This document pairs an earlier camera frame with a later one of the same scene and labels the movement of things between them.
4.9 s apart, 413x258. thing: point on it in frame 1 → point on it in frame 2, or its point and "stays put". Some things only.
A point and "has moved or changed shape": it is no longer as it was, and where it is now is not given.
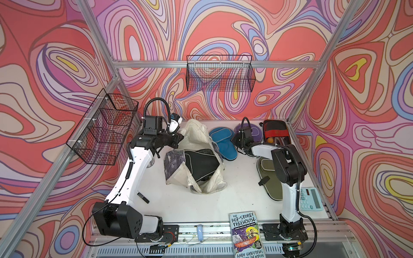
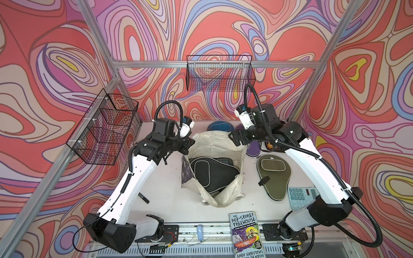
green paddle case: [273, 187] stays put
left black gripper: [177, 137] → [187, 143]
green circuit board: [157, 249] stays put
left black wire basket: [99, 137] stays put
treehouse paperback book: [246, 235] stays put
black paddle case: [201, 163] has moved or changed shape
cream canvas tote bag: [178, 171] → [215, 144]
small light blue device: [199, 228] stays put
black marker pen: [143, 198] stays put
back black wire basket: [220, 73] stays put
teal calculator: [310, 200] stays put
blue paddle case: [222, 137] → [220, 126]
